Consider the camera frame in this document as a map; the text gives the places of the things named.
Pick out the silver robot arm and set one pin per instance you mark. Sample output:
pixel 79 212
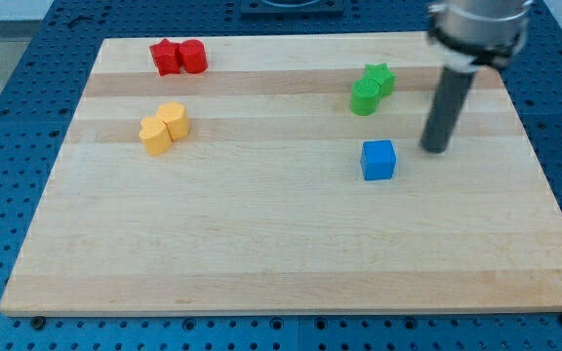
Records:
pixel 469 34

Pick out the wooden board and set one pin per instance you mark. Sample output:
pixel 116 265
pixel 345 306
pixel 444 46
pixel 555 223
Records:
pixel 263 208

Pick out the blue cube block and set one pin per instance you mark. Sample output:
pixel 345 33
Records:
pixel 378 159

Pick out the green cylinder block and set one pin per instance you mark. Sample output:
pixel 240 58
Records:
pixel 365 96

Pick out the yellow heart block rear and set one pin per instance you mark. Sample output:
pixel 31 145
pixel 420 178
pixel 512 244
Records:
pixel 174 115

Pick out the yellow heart block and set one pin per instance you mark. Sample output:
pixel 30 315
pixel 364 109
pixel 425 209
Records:
pixel 154 136
pixel 174 115

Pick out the yellow heart block front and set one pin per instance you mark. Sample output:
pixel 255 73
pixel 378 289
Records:
pixel 154 136

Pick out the green star block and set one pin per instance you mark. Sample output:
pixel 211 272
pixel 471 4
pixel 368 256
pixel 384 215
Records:
pixel 383 76

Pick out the red cylinder block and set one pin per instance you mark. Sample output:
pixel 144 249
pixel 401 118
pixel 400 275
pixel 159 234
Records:
pixel 193 56

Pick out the red star block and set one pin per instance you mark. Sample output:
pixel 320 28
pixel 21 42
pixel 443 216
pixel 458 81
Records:
pixel 166 57

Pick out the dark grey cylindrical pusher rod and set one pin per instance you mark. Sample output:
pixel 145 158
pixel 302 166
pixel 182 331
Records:
pixel 450 96

